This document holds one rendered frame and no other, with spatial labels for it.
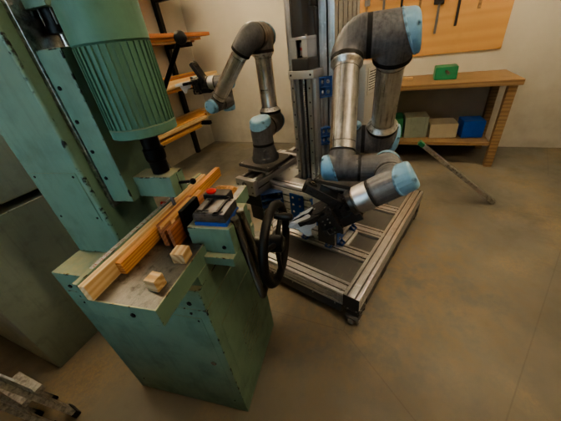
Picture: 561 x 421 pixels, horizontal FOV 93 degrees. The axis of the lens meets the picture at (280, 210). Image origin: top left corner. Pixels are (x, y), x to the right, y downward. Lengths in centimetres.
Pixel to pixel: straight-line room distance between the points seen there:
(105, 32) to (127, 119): 18
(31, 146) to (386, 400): 160
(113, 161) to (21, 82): 25
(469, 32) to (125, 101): 354
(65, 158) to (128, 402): 120
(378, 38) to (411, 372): 138
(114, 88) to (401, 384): 155
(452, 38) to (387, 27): 296
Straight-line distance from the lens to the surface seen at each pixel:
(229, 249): 78
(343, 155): 77
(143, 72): 80
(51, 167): 104
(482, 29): 388
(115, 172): 93
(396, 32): 91
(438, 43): 383
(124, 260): 82
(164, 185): 89
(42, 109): 94
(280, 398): 149
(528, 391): 173
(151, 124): 80
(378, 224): 200
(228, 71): 148
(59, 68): 90
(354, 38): 90
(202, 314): 91
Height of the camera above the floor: 137
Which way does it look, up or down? 32 degrees down
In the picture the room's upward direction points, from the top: 8 degrees counter-clockwise
